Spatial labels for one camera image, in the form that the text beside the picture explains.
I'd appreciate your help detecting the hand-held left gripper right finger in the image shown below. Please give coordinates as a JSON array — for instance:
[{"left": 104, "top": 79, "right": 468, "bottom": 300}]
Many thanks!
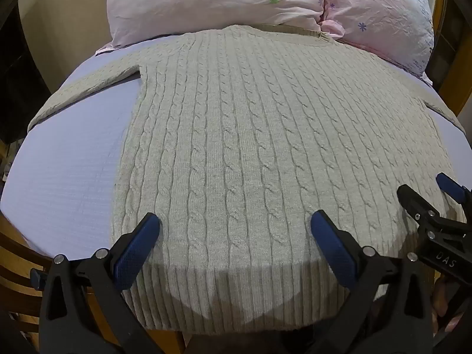
[{"left": 310, "top": 210, "right": 434, "bottom": 354}]

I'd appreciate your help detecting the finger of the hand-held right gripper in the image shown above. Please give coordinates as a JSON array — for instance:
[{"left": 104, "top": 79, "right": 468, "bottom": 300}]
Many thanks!
[
  {"left": 436, "top": 172, "right": 472, "bottom": 208},
  {"left": 397, "top": 184, "right": 442, "bottom": 226}
]

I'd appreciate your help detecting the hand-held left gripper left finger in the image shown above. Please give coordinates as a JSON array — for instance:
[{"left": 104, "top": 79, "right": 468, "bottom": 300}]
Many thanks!
[{"left": 30, "top": 212, "right": 163, "bottom": 354}]

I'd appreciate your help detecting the cream cable-knit sweater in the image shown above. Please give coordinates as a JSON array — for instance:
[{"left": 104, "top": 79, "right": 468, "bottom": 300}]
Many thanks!
[{"left": 27, "top": 24, "right": 467, "bottom": 331}]

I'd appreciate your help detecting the person's right hand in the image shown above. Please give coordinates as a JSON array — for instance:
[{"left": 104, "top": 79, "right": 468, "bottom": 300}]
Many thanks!
[{"left": 432, "top": 276, "right": 461, "bottom": 334}]

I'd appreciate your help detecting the lavender bed sheet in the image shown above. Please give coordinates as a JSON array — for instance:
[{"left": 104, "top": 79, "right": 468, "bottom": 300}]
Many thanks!
[{"left": 0, "top": 32, "right": 472, "bottom": 263}]

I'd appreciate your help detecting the wooden headboard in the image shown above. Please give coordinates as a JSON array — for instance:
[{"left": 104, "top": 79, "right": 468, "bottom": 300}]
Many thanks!
[{"left": 424, "top": 0, "right": 472, "bottom": 128}]

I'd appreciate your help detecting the pink floral pillow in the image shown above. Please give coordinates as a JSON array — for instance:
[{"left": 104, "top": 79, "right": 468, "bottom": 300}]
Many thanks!
[
  {"left": 320, "top": 0, "right": 435, "bottom": 79},
  {"left": 106, "top": 0, "right": 329, "bottom": 49}
]

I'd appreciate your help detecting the wooden bed frame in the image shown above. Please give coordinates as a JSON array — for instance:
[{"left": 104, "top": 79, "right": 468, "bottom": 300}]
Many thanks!
[{"left": 0, "top": 212, "right": 187, "bottom": 354}]

